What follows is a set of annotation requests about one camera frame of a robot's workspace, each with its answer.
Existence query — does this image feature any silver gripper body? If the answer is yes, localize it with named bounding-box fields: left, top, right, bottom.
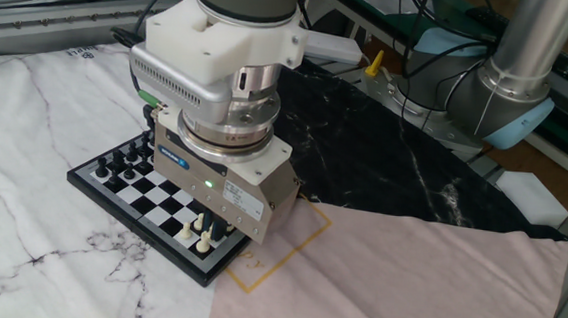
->
left=146, top=119, right=305, bottom=248

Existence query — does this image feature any black-framed chessboard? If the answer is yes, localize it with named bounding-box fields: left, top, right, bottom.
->
left=58, top=123, right=259, bottom=292

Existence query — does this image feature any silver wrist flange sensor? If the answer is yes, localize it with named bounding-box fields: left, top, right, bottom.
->
left=173, top=56, right=286, bottom=168

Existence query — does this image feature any black chess piece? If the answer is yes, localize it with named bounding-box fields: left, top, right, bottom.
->
left=125, top=140, right=141, bottom=163
left=111, top=147, right=127, bottom=170
left=138, top=131, right=154, bottom=155
left=94, top=156, right=111, bottom=179

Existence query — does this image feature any yellow plastic object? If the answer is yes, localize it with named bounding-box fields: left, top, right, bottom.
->
left=363, top=47, right=386, bottom=80

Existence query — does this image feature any marble pink black cloth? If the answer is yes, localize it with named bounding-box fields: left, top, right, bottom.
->
left=0, top=33, right=568, bottom=318

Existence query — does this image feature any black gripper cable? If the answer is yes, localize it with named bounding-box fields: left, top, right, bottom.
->
left=123, top=60, right=161, bottom=136

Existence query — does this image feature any silver vented camera box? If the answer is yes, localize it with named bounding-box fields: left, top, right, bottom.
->
left=125, top=41, right=237, bottom=125

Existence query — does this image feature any green cable connector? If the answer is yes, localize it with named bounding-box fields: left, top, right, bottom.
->
left=135, top=88, right=166, bottom=111

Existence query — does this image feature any grey metal base plate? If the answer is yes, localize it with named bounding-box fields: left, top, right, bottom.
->
left=354, top=66, right=494, bottom=162

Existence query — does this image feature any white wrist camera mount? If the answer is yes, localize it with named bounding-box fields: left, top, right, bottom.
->
left=141, top=0, right=310, bottom=92

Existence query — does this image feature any black camera cable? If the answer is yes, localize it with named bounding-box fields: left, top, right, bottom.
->
left=109, top=0, right=186, bottom=54

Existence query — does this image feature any long aluminium rail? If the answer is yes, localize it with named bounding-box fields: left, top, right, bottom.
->
left=0, top=0, right=186, bottom=76

